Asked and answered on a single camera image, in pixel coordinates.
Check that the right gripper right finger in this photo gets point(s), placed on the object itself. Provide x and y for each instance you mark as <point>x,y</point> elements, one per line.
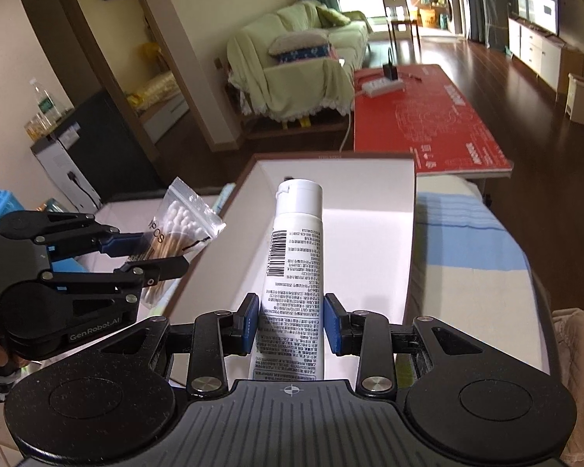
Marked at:
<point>373,340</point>

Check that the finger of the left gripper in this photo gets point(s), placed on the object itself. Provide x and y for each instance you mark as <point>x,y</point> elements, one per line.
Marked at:
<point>131,278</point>
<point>68,234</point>

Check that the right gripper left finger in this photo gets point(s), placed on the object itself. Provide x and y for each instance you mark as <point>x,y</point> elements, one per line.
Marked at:
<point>209,340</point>

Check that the white tube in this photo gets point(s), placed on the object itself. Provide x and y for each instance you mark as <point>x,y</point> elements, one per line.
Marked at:
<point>289,344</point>

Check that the cotton swab bag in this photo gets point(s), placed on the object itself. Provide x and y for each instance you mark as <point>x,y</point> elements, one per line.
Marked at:
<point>183,226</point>

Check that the black white appliance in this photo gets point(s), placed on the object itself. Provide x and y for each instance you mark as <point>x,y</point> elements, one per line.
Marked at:
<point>92,156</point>

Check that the checkered tablecloth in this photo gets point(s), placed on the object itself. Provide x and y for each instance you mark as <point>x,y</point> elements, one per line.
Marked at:
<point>468,271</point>

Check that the plastic water bottle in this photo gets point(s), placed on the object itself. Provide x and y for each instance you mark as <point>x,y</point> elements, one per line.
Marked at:
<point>45,102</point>

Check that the brown white storage box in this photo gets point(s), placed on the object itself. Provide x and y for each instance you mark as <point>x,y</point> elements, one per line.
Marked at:
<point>368,214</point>

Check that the quilted beige chair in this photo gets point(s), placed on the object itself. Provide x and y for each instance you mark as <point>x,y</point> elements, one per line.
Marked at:
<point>569,331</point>

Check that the red coffee table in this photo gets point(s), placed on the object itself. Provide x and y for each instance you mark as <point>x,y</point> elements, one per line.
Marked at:
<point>431,120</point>

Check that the white power strip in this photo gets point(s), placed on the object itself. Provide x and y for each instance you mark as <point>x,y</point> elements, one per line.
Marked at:
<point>381,86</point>

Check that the green covered sofa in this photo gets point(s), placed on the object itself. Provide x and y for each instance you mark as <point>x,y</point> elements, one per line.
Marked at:
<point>300,83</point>

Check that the grey sofa cushion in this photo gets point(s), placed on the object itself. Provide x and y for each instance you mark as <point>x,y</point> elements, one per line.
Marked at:
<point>294,41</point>

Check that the white waste bin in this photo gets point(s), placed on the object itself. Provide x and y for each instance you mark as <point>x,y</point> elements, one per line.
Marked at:
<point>574,104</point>

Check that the wooden chair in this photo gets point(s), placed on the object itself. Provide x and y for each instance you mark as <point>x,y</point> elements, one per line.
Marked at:
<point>398,16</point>

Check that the white tv cabinet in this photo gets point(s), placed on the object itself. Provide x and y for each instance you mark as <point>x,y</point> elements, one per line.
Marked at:
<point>549,57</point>

